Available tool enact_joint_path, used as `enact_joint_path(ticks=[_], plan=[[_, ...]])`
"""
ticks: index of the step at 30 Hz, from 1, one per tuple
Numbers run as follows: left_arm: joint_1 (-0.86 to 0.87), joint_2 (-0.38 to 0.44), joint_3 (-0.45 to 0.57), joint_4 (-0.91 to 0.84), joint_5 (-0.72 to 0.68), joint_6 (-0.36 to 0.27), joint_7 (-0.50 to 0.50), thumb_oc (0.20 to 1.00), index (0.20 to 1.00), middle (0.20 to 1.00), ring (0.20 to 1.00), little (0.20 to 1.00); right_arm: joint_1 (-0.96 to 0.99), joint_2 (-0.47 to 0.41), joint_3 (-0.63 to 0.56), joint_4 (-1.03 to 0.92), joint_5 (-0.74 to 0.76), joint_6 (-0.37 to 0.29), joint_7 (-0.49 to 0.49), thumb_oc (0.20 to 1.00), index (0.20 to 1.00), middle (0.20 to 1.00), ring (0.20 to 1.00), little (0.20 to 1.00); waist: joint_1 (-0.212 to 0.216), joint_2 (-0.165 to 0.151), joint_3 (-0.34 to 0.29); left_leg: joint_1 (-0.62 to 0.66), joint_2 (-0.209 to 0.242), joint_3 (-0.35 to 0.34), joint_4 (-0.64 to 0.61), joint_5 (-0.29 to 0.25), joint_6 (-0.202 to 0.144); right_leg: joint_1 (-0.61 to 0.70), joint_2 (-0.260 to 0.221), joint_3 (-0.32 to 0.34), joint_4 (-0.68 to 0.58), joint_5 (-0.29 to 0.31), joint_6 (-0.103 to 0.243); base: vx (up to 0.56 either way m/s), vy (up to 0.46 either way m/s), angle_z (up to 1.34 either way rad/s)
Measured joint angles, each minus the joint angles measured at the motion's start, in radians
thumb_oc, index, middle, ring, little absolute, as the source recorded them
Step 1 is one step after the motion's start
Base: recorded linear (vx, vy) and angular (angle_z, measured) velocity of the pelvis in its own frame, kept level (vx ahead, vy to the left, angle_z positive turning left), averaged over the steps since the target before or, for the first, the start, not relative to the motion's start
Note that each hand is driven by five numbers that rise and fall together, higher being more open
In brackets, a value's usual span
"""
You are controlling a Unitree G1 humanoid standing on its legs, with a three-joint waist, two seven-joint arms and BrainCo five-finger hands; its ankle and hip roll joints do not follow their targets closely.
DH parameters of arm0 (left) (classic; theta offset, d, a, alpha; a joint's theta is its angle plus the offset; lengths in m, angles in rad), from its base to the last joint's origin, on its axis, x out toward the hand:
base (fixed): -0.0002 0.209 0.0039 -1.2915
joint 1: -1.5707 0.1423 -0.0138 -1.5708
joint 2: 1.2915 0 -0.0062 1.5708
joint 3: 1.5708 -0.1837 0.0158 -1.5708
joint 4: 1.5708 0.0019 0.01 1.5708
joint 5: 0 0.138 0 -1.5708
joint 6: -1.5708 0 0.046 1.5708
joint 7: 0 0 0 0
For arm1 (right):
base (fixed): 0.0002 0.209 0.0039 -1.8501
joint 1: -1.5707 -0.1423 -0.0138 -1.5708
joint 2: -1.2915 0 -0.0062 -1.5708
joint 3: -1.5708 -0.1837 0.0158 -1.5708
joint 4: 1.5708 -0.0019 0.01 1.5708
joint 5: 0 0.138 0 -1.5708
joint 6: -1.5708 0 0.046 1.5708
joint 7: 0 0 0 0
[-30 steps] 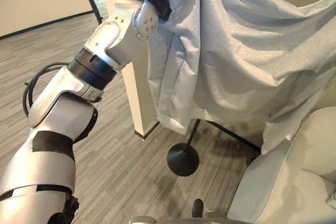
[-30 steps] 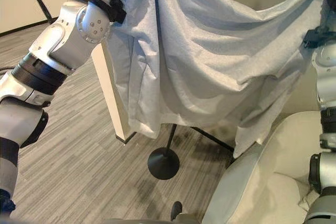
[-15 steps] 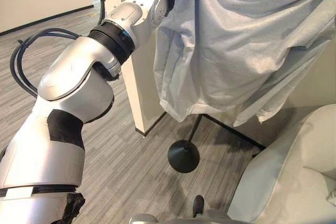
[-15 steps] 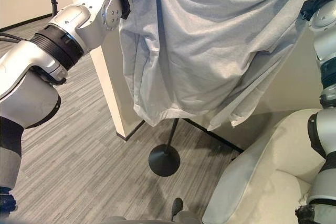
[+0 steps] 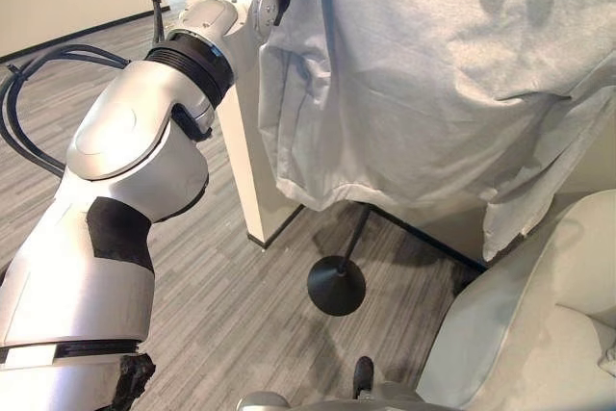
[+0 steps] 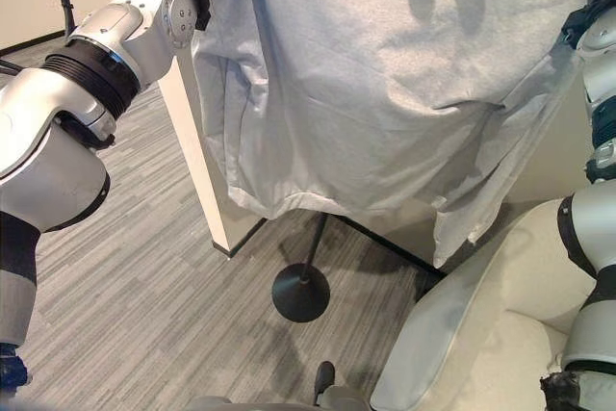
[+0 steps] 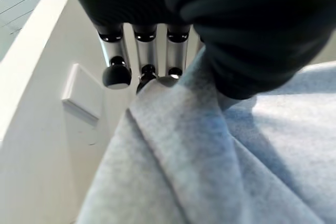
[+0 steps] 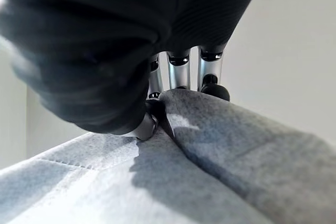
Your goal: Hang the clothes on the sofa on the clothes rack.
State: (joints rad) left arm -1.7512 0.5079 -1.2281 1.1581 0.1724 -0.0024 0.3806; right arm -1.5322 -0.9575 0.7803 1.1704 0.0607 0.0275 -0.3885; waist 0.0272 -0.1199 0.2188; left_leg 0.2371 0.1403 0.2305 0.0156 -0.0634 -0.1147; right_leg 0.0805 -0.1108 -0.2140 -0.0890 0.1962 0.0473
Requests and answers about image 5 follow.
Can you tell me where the black cable bundle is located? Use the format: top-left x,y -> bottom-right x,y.
0,0 -> 167,179

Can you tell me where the black clothes rack stand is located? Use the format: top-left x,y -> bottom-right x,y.
306,203 -> 372,318

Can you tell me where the light grey t-shirt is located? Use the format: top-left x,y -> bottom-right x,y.
257,0 -> 616,262

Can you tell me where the silver robot legs dark foot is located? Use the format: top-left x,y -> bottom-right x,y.
236,355 -> 424,411

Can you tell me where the beige sofa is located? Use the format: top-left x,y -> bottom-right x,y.
415,188 -> 616,411

